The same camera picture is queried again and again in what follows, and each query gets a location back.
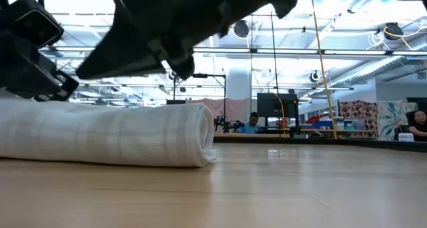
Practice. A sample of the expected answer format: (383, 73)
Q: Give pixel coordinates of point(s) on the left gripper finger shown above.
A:
(65, 86)

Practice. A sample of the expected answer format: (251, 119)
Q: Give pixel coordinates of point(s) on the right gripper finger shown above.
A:
(183, 68)
(123, 51)

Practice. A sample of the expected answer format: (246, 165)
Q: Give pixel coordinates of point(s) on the white plaid towel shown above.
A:
(100, 134)

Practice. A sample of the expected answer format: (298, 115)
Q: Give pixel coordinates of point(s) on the black overhead stand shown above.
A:
(213, 75)

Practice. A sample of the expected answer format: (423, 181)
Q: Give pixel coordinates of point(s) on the black monitor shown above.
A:
(175, 101)
(275, 104)

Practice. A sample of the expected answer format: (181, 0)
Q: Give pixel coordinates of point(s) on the pink curtain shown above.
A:
(233, 108)

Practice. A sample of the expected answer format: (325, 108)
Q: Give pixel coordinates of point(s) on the small black robot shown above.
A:
(228, 124)

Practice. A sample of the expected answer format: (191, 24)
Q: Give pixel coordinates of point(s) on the person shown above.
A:
(418, 123)
(250, 123)

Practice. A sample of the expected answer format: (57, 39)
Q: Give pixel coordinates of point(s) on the wooden workbench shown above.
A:
(250, 135)

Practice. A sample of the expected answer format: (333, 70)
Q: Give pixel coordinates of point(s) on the round white ceiling reel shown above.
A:
(314, 76)

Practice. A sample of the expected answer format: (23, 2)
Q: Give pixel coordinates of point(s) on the red tray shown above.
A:
(315, 118)

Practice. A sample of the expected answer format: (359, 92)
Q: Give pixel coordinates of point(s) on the blue bin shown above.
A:
(323, 124)

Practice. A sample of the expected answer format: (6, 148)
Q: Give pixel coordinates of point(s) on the brown floral fabric panel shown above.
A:
(358, 116)

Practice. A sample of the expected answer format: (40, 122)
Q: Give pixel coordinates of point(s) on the white plastic container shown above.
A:
(406, 137)

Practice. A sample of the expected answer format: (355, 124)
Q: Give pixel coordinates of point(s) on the black cabinet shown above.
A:
(422, 103)

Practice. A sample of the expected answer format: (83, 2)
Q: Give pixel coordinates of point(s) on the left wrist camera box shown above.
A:
(36, 21)

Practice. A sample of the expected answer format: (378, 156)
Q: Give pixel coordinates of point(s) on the black table frame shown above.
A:
(333, 142)

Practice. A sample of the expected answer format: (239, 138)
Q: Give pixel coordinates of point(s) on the silver ventilation duct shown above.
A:
(373, 68)

